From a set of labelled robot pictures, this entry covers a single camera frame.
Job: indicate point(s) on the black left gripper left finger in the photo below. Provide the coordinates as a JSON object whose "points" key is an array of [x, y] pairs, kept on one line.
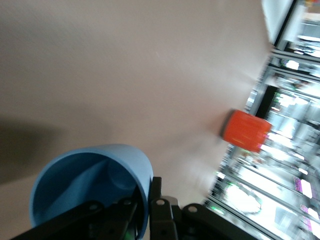
{"points": [[100, 222]]}

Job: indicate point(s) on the orange can with silver lid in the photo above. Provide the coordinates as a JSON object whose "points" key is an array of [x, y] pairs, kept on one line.
{"points": [[245, 130]]}

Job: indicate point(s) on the light blue plastic cup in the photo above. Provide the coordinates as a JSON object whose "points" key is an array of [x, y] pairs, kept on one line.
{"points": [[82, 175]]}

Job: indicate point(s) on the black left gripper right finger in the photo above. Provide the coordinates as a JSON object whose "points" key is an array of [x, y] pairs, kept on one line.
{"points": [[162, 220]]}

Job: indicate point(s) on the aluminium profile frame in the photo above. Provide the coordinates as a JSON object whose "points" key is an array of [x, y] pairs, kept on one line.
{"points": [[275, 175]]}

